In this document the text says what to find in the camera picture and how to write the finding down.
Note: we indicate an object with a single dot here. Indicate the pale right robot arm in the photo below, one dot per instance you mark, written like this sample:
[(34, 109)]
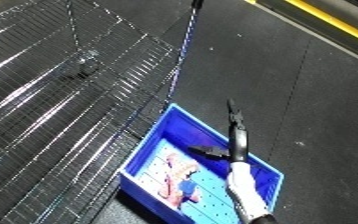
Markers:
[(246, 190)]

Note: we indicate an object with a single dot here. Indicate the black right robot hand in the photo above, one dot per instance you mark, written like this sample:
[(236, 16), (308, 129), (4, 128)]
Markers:
[(238, 140)]

